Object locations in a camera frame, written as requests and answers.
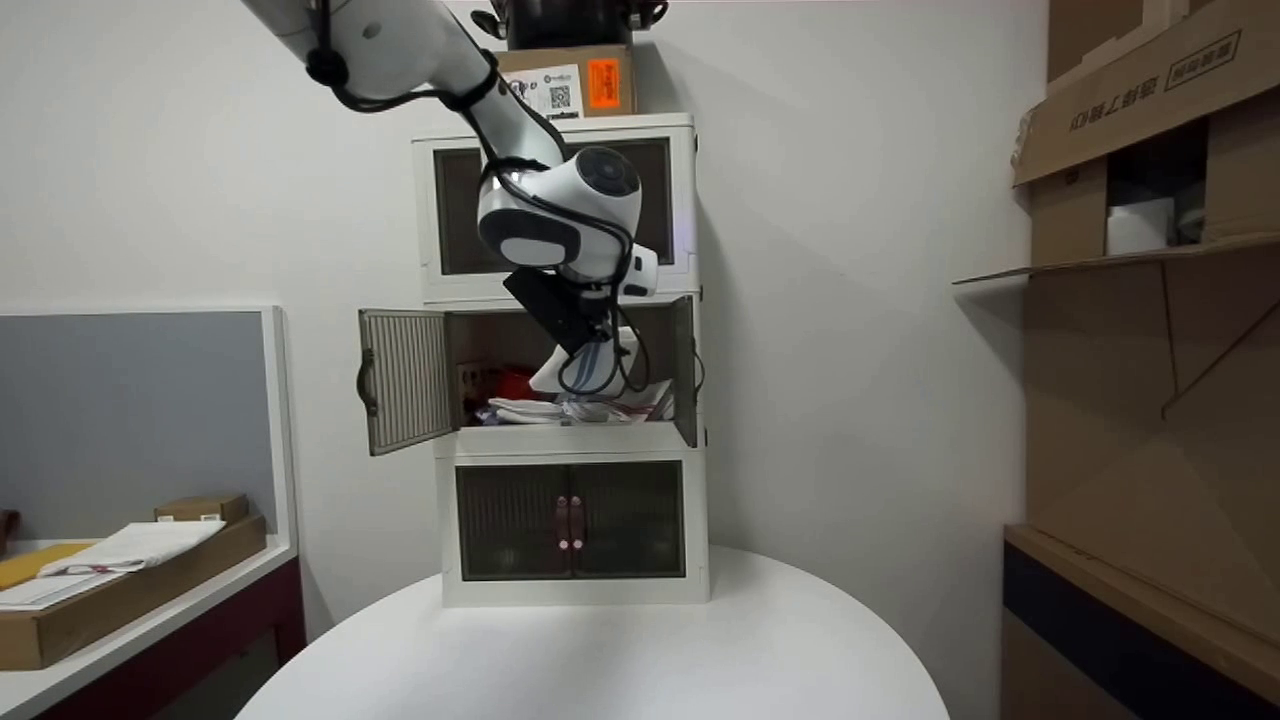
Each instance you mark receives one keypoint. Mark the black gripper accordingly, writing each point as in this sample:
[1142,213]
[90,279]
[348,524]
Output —
[567,313]

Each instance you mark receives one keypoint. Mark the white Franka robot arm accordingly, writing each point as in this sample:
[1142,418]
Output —
[403,41]

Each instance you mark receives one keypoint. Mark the white three-tier cabinet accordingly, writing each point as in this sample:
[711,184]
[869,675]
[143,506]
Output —
[574,441]

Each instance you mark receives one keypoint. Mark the narrow open cabinet door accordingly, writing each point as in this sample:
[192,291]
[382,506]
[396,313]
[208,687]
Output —
[689,375]

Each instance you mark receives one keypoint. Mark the wide open cabinet door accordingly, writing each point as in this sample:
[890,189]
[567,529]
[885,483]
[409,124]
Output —
[404,382]

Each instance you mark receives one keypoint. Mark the red and white items pile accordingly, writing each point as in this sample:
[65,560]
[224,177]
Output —
[515,405]

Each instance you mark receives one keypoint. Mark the labelled small cardboard box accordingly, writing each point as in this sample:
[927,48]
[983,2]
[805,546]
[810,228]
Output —
[604,83]

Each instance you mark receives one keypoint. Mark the small brown cardboard box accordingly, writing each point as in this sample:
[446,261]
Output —
[200,506]

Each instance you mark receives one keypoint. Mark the grey partition panel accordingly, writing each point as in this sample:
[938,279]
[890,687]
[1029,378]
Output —
[134,415]

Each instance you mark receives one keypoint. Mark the white desk with maroon front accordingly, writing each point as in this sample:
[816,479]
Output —
[200,652]

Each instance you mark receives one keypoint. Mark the white paper sheet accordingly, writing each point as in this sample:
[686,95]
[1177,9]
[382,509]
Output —
[134,546]

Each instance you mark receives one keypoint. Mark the flat open cardboard box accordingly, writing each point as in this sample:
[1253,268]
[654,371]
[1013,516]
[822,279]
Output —
[134,600]

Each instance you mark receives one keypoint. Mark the cardboard box with dark base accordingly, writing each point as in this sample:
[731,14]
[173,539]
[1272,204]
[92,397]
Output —
[1065,621]

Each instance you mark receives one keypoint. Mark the tall cardboard shelf unit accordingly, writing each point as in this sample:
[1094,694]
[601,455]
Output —
[1132,401]

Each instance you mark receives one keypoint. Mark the white object in cardboard shelf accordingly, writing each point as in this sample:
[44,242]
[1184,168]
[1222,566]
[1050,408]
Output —
[1132,228]

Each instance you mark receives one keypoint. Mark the plain cardboard box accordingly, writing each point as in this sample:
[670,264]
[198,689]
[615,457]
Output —
[1094,32]

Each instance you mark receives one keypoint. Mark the tan flat envelope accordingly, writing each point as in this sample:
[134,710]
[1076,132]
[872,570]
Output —
[33,560]

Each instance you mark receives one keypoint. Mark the printed cardboard box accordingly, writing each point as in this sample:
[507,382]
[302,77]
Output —
[1162,95]

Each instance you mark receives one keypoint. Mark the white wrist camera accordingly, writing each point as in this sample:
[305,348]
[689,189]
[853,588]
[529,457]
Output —
[640,264]

